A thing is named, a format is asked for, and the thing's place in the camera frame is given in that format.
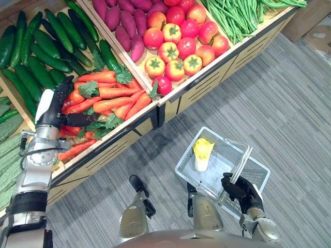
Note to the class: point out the small green cucumber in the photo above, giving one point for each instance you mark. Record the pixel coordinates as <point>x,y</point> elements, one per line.
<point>9,115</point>

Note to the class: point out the dark green cucumber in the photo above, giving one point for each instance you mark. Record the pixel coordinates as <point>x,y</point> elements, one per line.
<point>82,58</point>
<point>84,36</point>
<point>76,67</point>

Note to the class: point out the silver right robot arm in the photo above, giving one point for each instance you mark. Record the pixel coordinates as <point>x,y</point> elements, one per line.
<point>266,227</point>

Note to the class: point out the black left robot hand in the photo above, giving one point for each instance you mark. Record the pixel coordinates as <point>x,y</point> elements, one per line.
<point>45,103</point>

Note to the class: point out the yellow napa cabbage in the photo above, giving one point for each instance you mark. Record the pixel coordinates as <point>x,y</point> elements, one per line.
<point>202,155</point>

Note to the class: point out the flat cardboard box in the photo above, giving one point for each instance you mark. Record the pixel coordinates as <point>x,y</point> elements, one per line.
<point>319,38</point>

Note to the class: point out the brown cardboard box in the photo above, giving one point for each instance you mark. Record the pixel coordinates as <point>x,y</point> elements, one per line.
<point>310,13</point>

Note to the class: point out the wooden display stand with tomatoes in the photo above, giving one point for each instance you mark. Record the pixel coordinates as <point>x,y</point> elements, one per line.
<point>207,85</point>

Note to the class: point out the pink purple sweet potato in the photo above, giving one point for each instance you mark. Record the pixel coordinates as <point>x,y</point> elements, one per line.
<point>137,47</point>

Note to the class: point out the red yellow tomato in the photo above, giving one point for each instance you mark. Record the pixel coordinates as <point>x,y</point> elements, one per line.
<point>197,13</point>

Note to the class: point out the green bean pile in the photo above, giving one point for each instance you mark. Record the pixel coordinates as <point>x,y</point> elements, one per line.
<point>230,18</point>
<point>282,2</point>

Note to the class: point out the silver right robot leg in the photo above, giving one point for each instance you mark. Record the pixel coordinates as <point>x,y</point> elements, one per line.
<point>207,214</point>

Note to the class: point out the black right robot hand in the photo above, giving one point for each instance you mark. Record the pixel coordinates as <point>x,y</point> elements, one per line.
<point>241,188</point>

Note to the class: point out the clear plastic shopping basket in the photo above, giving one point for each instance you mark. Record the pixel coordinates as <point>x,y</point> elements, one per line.
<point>219,165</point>

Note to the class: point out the orange carrot with leaves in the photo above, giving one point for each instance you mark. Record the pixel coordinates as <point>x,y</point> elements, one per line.
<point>116,91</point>
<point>97,76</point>

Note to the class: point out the silver robot torso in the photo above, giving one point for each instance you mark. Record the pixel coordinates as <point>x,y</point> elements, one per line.
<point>194,240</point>

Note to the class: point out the green bitter gourd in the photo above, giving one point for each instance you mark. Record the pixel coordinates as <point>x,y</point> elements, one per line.
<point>10,146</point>
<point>9,126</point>
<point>9,177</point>
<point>9,161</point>
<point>5,197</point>
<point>3,109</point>

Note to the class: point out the yellow tomato with green stem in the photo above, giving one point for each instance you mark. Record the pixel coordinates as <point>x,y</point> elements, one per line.
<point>192,64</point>
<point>174,70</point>
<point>154,66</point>
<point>168,52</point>
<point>171,33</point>

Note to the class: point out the silver left robot leg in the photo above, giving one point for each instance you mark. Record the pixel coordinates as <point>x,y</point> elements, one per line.
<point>134,214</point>

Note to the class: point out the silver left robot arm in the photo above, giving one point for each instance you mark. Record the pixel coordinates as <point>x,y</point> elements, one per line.
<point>31,180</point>

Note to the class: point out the wooden display stand with cucumbers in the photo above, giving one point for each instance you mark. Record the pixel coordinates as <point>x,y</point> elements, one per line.
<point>121,139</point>

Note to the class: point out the orange red tomato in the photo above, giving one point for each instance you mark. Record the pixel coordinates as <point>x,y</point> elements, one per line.
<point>156,20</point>
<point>205,55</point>

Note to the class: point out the silver robot leg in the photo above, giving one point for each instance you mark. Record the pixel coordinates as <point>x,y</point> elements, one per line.
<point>207,214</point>
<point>134,214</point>

